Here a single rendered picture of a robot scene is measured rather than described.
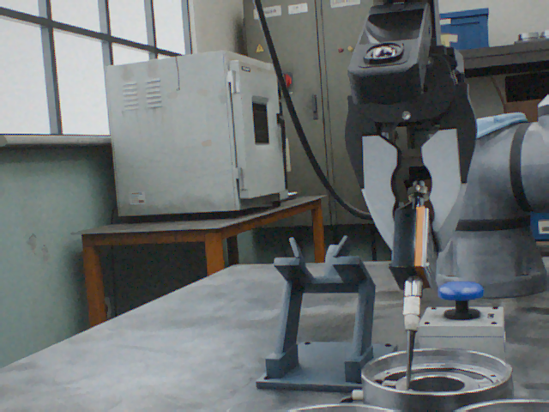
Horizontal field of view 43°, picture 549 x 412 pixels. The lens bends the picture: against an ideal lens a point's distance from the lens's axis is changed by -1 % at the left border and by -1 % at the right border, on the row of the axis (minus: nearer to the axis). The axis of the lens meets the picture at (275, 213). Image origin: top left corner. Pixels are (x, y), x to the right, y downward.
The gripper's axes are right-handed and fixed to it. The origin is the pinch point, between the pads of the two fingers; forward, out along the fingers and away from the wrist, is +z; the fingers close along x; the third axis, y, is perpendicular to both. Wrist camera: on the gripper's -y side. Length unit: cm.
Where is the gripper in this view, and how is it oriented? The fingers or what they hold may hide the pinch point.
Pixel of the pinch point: (415, 236)
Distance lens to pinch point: 53.1
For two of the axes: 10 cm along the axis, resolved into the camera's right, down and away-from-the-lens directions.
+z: 0.8, 9.9, 0.8
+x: -9.3, 0.4, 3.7
